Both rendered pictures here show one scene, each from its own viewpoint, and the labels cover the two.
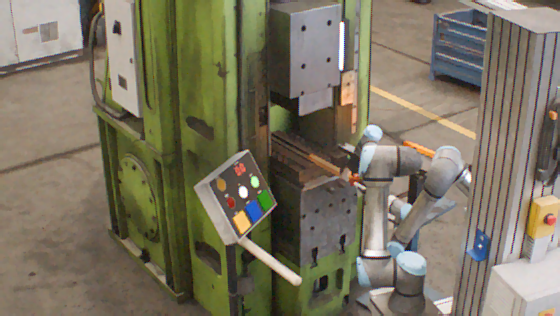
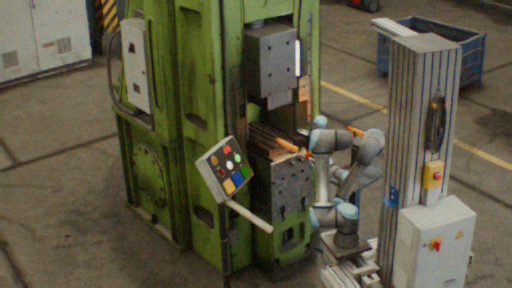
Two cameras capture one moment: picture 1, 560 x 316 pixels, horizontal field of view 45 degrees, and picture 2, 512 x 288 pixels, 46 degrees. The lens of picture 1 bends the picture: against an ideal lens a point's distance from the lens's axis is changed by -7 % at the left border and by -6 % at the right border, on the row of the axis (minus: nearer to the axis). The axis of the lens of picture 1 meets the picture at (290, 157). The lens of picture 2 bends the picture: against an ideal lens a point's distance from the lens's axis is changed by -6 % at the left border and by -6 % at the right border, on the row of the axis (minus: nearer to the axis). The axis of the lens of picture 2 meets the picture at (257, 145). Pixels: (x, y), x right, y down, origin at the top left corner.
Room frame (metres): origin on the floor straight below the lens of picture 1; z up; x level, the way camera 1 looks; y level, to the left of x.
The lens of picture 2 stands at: (-0.75, -0.03, 2.93)
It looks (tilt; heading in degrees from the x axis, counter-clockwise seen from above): 27 degrees down; 1
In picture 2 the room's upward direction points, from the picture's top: 2 degrees counter-clockwise
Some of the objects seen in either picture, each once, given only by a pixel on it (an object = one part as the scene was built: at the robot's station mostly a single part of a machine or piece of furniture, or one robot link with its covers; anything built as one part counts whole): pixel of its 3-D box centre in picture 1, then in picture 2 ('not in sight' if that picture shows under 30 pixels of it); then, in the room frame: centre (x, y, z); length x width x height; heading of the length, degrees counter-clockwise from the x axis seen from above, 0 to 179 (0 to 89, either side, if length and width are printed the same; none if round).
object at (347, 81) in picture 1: (346, 87); (302, 88); (3.40, -0.28, 1.27); 0.09 x 0.02 x 0.17; 128
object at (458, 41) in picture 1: (496, 53); (430, 53); (6.82, -2.12, 0.36); 1.20 x 0.80 x 0.72; 41
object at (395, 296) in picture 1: (407, 295); (346, 234); (2.22, -0.46, 0.87); 0.15 x 0.15 x 0.10
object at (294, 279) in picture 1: (269, 260); (249, 215); (2.82, 0.10, 0.62); 0.44 x 0.05 x 0.05; 38
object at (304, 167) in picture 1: (288, 155); (261, 139); (3.27, 0.01, 0.96); 0.42 x 0.20 x 0.09; 38
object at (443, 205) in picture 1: (414, 206); (355, 174); (3.27, -0.66, 0.65); 0.40 x 0.30 x 0.02; 132
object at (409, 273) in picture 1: (408, 271); (346, 217); (2.22, -0.45, 0.98); 0.13 x 0.12 x 0.14; 88
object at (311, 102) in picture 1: (287, 88); (259, 90); (3.27, 0.01, 1.32); 0.42 x 0.20 x 0.10; 38
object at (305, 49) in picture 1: (294, 38); (263, 54); (3.30, -0.02, 1.56); 0.42 x 0.39 x 0.40; 38
